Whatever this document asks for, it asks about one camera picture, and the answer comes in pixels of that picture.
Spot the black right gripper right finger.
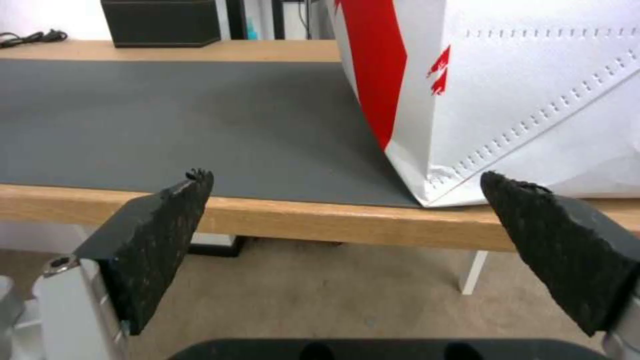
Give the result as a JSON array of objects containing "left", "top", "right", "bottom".
[{"left": 479, "top": 170, "right": 640, "bottom": 360}]

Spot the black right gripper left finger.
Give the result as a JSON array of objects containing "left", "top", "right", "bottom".
[{"left": 0, "top": 167, "right": 215, "bottom": 360}]

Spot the white red takeout paper bag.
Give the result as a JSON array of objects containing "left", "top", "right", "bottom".
[{"left": 331, "top": 0, "right": 640, "bottom": 208}]

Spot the white black table base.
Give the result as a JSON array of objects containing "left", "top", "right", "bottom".
[{"left": 188, "top": 232, "right": 247, "bottom": 259}]

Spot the white table leg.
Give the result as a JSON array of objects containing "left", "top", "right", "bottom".
[{"left": 457, "top": 250, "right": 489, "bottom": 296}]

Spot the grey desk mat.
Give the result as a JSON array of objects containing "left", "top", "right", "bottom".
[{"left": 0, "top": 59, "right": 424, "bottom": 208}]

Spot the black leather box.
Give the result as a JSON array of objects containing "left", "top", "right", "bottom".
[{"left": 100, "top": 0, "right": 222, "bottom": 49}]

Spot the black power cable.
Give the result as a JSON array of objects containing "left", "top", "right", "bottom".
[{"left": 0, "top": 29, "right": 69, "bottom": 50}]

